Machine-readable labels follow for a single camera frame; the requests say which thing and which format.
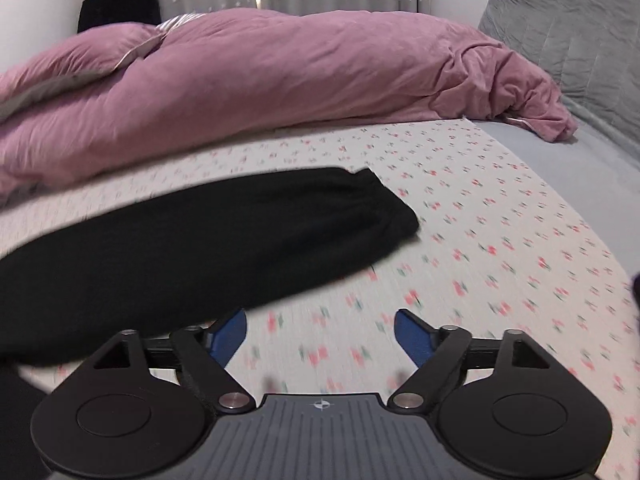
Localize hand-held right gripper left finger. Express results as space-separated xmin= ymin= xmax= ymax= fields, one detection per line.
xmin=91 ymin=309 xmax=254 ymax=413

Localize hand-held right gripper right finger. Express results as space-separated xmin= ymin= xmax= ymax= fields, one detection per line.
xmin=387 ymin=309 xmax=552 ymax=412

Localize black pants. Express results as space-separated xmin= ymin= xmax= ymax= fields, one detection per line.
xmin=0 ymin=166 xmax=420 ymax=368

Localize floral print bed sheet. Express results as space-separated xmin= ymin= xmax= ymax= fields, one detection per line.
xmin=0 ymin=115 xmax=640 ymax=480

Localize grey-blue bed sheet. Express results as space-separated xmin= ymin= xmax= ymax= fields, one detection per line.
xmin=470 ymin=94 xmax=640 ymax=273

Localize pink duvet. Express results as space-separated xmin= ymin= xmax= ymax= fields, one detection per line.
xmin=0 ymin=8 xmax=581 ymax=202

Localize grey pillow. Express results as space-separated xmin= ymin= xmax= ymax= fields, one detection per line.
xmin=477 ymin=0 xmax=640 ymax=147

